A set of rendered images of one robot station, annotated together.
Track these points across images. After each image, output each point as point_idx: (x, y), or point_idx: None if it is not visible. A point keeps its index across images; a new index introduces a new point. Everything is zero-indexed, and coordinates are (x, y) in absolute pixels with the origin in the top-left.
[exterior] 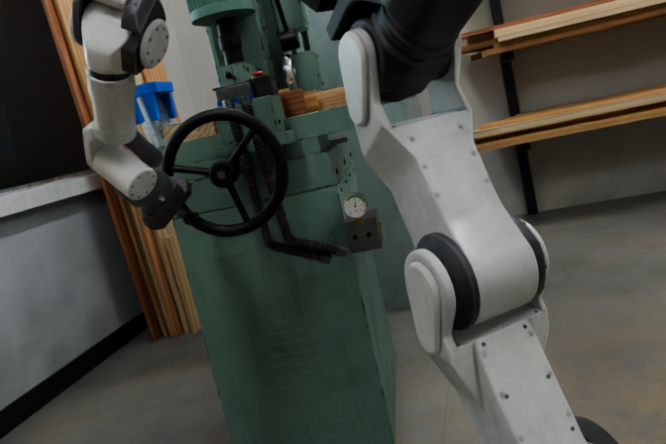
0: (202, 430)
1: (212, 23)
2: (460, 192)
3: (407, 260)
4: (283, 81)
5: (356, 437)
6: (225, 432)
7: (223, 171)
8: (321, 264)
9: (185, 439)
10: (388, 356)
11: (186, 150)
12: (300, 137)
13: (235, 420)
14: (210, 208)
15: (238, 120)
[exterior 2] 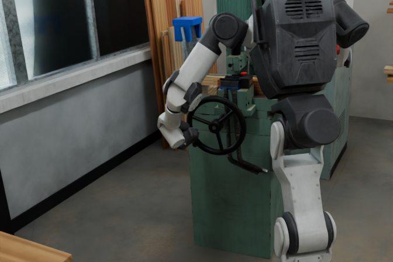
0: (181, 217)
1: None
2: (305, 202)
3: (277, 219)
4: None
5: (252, 250)
6: (192, 222)
7: (215, 127)
8: None
9: (172, 219)
10: (281, 211)
11: None
12: (258, 109)
13: (197, 224)
14: (206, 128)
15: (227, 105)
